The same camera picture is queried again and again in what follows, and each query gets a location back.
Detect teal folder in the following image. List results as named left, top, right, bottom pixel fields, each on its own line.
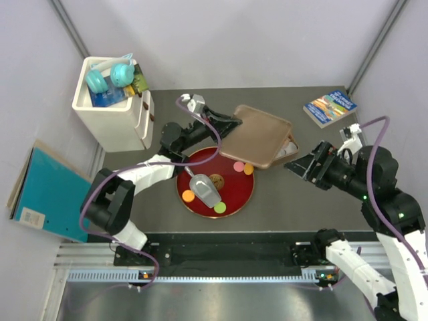
left=7, top=140, right=91, bottom=243

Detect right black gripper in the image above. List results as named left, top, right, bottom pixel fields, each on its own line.
left=282, top=140, right=371, bottom=199

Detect round red lacquer tray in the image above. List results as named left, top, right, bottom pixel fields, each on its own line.
left=176, top=154, right=255, bottom=219

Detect white storage drawer box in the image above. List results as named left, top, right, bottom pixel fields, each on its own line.
left=72, top=56, right=154, bottom=152

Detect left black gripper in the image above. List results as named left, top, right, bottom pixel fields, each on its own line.
left=178, top=106, right=242, bottom=153

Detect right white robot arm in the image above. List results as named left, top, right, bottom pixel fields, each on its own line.
left=286, top=124, right=427, bottom=320

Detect colourful paperback book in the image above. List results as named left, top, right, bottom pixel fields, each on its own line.
left=303, top=90, right=357, bottom=128

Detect green round cookie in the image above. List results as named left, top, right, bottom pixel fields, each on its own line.
left=213, top=201, right=227, bottom=214

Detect green card in box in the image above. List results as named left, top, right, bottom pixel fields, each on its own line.
left=123, top=64, right=149, bottom=98

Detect pink round cookie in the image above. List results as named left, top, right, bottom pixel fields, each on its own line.
left=233, top=161, right=245, bottom=173

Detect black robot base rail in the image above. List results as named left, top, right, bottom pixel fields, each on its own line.
left=114, top=231, right=328, bottom=277

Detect gold tin lid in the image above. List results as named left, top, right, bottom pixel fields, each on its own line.
left=220, top=105, right=292, bottom=169

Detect teal headphones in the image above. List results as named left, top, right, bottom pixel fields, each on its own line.
left=85, top=53, right=135, bottom=94

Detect orange round cookie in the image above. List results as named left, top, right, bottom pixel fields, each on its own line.
left=181, top=189, right=195, bottom=203
left=243, top=163, right=254, bottom=175

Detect square gold cookie tin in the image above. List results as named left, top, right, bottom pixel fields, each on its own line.
left=272, top=134, right=299, bottom=166

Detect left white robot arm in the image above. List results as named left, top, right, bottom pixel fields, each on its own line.
left=79, top=94, right=243, bottom=265

